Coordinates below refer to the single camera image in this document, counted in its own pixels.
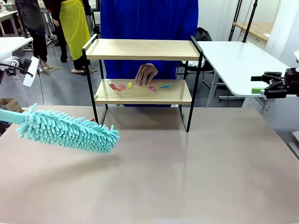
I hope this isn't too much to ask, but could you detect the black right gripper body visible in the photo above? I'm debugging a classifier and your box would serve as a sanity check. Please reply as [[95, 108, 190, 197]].
[[284, 68, 299, 97]]

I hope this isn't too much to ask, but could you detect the teal microfibre duster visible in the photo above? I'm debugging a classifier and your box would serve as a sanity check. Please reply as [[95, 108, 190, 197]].
[[0, 103, 120, 155]]

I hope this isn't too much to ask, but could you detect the two-tier wooden black-framed shelf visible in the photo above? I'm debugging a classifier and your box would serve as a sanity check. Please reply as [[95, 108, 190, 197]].
[[81, 34, 205, 133]]

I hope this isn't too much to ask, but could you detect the blue-coat person's right hand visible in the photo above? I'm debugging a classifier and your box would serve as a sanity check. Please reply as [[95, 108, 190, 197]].
[[135, 63, 158, 86]]

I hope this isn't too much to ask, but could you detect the large white round-cornered table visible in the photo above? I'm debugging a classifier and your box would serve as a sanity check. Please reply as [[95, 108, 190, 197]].
[[197, 41, 299, 115]]

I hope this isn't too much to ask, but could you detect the light wooden desk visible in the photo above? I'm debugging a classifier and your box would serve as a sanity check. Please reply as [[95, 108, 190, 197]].
[[233, 22, 274, 43]]

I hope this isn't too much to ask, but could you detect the black stand pole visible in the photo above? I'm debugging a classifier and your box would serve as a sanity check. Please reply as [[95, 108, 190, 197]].
[[242, 0, 259, 43]]

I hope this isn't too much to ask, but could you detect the black tripod stand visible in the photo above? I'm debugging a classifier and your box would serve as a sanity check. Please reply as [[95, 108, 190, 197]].
[[228, 0, 243, 42]]

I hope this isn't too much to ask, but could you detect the black chair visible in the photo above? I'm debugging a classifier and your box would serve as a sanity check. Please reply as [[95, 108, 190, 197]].
[[176, 27, 214, 77]]

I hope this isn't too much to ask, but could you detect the person in blue coat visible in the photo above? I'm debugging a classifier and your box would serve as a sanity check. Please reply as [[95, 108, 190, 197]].
[[100, 0, 199, 108]]

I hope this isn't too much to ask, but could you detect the person in yellow apron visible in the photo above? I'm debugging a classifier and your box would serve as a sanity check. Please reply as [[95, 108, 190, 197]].
[[43, 0, 99, 76]]

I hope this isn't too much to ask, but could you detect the grey floor mat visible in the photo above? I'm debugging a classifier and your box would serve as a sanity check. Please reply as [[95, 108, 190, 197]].
[[43, 65, 63, 75]]

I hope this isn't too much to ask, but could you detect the person in dark clothes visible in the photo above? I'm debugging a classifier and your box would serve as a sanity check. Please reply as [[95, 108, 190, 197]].
[[15, 0, 56, 70]]

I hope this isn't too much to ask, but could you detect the white desk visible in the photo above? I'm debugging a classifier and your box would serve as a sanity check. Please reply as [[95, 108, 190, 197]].
[[0, 36, 34, 59]]

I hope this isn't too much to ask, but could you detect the brown cardboard box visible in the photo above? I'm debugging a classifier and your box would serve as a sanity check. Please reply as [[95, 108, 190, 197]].
[[0, 98, 23, 114]]

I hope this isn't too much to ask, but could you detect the white background workbench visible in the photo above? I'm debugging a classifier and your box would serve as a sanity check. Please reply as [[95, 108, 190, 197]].
[[0, 10, 19, 35]]

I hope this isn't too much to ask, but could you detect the grey metal mounting rail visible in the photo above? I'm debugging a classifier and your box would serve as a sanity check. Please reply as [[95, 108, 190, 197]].
[[287, 130, 299, 161]]

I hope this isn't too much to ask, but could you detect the thin black cable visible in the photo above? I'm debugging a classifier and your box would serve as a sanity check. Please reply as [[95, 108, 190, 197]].
[[36, 70, 45, 106]]

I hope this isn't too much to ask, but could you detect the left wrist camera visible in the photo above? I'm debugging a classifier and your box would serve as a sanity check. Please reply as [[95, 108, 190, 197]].
[[0, 56, 40, 87]]

